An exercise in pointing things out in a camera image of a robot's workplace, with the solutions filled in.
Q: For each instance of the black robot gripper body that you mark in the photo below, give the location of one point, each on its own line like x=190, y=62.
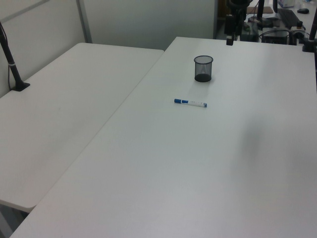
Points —
x=238, y=5

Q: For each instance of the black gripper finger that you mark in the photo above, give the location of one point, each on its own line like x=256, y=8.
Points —
x=229, y=24
x=238, y=24

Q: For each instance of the blue and white marker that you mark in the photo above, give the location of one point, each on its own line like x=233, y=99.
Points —
x=190, y=103

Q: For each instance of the dark grey box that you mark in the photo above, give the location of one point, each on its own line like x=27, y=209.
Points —
x=250, y=34

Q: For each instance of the black monitor stand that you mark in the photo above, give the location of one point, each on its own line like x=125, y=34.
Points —
x=260, y=10

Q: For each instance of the brown cardboard sheet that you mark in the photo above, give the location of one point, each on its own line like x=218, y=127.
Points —
x=267, y=10

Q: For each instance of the black electronics box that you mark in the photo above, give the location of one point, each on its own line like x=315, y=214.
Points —
x=275, y=34

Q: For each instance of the white and blue box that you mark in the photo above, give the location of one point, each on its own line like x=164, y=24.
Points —
x=286, y=3

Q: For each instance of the black computer keyboard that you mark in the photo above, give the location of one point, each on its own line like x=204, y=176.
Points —
x=288, y=17

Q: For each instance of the black computer mouse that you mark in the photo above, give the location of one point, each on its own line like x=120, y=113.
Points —
x=303, y=11

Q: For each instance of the white folding side table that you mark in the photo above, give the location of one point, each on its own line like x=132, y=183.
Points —
x=74, y=99

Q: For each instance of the black pole with white tie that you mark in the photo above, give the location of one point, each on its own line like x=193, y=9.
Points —
x=13, y=69

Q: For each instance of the silver camera with black knob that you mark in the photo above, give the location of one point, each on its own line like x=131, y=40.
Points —
x=297, y=30

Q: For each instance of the black clamped camera stand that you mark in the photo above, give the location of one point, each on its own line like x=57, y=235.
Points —
x=311, y=32

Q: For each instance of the grey aluminium partition post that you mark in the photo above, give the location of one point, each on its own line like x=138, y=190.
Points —
x=85, y=22

